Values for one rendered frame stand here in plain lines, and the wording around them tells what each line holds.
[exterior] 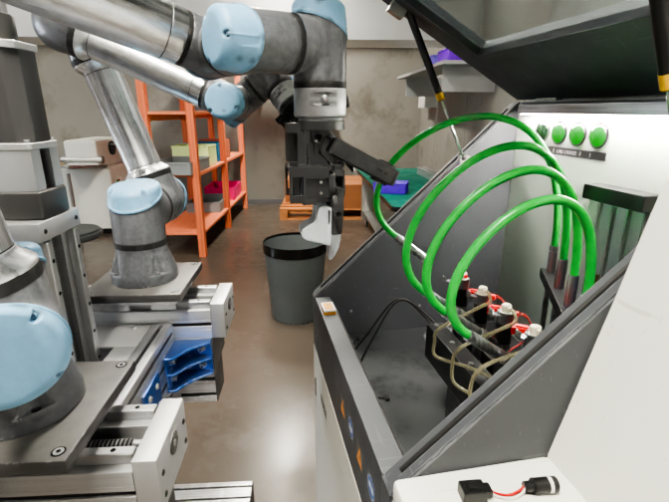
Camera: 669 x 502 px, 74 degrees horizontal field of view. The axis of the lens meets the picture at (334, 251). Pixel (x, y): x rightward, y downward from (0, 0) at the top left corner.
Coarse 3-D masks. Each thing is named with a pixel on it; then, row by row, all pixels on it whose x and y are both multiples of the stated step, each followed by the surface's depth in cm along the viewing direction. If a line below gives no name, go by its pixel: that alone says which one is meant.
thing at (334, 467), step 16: (320, 368) 118; (320, 384) 120; (320, 400) 122; (320, 416) 124; (320, 432) 126; (336, 432) 97; (320, 448) 128; (336, 448) 98; (320, 464) 130; (336, 464) 99; (320, 480) 132; (336, 480) 101; (352, 480) 82; (320, 496) 134; (336, 496) 102; (352, 496) 83
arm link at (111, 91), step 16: (80, 64) 102; (96, 64) 103; (96, 80) 104; (112, 80) 105; (96, 96) 106; (112, 96) 106; (128, 96) 108; (112, 112) 106; (128, 112) 108; (112, 128) 108; (128, 128) 108; (144, 128) 111; (128, 144) 109; (144, 144) 110; (128, 160) 110; (144, 160) 111; (160, 160) 116; (128, 176) 111; (144, 176) 110; (160, 176) 112; (176, 192) 115; (176, 208) 114
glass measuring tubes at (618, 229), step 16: (592, 192) 87; (608, 192) 83; (624, 192) 79; (640, 192) 78; (592, 208) 88; (608, 208) 84; (624, 208) 80; (640, 208) 76; (592, 224) 89; (608, 224) 85; (624, 224) 82; (640, 224) 78; (608, 240) 87; (624, 240) 83; (608, 256) 85; (624, 256) 81
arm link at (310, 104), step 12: (300, 96) 61; (312, 96) 60; (324, 96) 59; (336, 96) 61; (300, 108) 62; (312, 108) 61; (324, 108) 61; (336, 108) 61; (300, 120) 63; (312, 120) 62; (324, 120) 62; (336, 120) 63
